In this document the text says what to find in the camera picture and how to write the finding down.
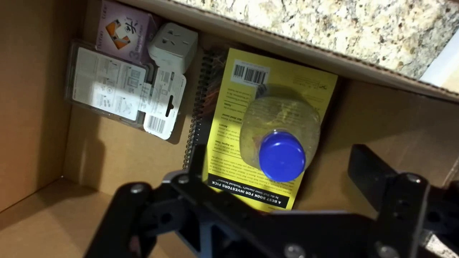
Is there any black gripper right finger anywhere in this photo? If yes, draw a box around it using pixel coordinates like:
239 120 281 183
347 142 459 258

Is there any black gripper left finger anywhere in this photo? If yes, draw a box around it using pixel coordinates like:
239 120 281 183
84 143 216 258

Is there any clear bottle blue cap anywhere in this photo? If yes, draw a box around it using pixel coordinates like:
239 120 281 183
239 94 322 185

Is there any white cardboard box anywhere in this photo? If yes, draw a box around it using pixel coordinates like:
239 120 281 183
0 0 459 258

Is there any small pink box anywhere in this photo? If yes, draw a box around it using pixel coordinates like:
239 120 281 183
94 0 159 66

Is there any white adapter blister pack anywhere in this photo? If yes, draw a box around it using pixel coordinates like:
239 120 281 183
65 21 199 142

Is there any spiral notebook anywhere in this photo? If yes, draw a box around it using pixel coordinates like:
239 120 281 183
182 47 226 173

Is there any yellow booklet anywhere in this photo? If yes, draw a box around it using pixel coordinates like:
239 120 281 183
200 47 338 213

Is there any white flat board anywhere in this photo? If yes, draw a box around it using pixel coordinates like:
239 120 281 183
418 30 459 94

